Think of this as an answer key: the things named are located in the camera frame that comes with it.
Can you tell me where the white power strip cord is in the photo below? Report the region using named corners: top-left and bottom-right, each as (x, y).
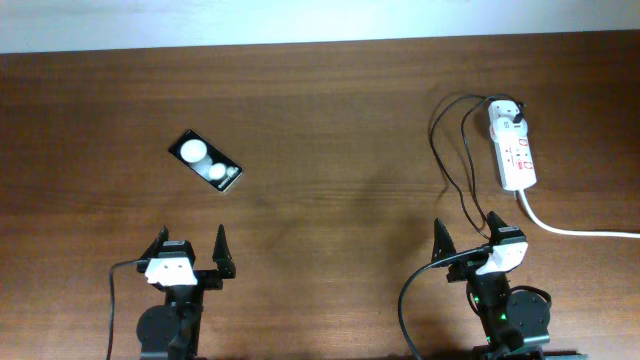
top-left (515, 188), bottom-right (640, 239)

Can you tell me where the black smartphone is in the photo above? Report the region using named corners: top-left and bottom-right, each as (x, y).
top-left (168, 129), bottom-right (244, 193)

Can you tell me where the white USB charger plug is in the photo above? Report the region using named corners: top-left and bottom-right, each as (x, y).
top-left (488, 100), bottom-right (528, 142)

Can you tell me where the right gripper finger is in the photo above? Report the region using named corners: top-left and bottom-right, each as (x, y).
top-left (487, 211), bottom-right (510, 245)
top-left (431, 218), bottom-right (457, 262)

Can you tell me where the thin black charging cable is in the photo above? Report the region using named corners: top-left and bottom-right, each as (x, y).
top-left (427, 93), bottom-right (527, 240)

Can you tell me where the white power strip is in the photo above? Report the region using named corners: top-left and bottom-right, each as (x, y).
top-left (492, 134), bottom-right (537, 192)

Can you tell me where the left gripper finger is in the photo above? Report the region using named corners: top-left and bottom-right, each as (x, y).
top-left (141, 226), bottom-right (169, 261)
top-left (212, 224), bottom-right (233, 265)

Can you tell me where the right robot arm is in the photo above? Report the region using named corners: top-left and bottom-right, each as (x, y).
top-left (432, 212), bottom-right (551, 359)

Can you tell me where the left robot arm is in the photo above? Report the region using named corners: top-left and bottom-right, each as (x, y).
top-left (136, 225), bottom-right (236, 360)

